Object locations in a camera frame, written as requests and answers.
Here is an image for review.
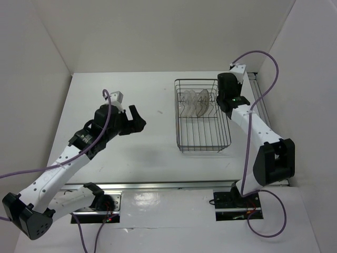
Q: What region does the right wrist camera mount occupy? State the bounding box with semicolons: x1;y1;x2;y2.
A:
229;63;246;84

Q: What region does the clear plate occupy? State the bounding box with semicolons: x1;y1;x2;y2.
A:
209;89;217;108
195;89;210;117
179;90;191;118
186;90;202;118

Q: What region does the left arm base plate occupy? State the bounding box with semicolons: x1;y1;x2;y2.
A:
73;193;122;224

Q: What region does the aluminium rail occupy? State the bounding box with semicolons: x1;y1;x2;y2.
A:
60;179;237;192
247;72;290;187

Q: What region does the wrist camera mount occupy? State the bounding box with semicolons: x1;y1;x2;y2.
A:
109;91;123;112
229;63;246;84

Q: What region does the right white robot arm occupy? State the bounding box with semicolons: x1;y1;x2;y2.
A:
216;72;295;207

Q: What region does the right side aluminium rail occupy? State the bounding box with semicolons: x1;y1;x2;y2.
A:
247;72;290;187

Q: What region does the wire dish rack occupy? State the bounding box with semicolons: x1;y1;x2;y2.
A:
174;79;232;153

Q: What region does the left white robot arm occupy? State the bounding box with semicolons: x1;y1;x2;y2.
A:
2;104;146;240

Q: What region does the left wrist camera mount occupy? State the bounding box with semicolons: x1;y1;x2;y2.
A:
109;91;123;112

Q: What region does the front aluminium rail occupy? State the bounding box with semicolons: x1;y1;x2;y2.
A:
60;179;237;192

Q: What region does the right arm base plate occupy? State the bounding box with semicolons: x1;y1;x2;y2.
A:
209;181;264;221

